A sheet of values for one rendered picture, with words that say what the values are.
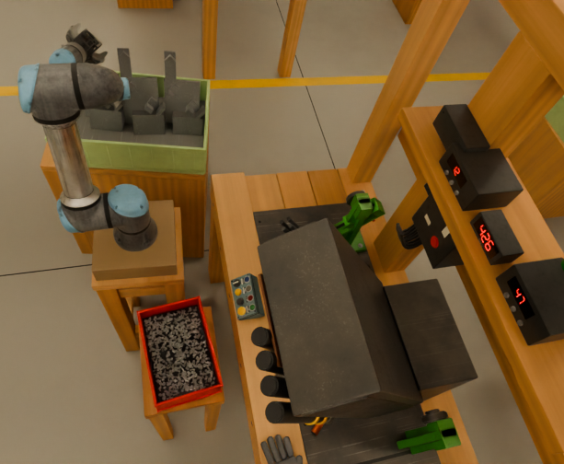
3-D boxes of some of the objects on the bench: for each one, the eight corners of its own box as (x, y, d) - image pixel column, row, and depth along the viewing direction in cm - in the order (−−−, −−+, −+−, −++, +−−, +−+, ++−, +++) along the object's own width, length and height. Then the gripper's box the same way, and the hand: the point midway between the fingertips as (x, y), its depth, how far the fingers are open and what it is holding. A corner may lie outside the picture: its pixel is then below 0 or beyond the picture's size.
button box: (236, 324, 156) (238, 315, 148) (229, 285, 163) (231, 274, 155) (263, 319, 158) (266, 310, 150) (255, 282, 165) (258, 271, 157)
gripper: (108, 67, 156) (120, 53, 172) (60, 18, 146) (78, 8, 162) (91, 82, 158) (106, 67, 175) (43, 35, 149) (63, 24, 165)
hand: (87, 43), depth 169 cm, fingers open, 14 cm apart
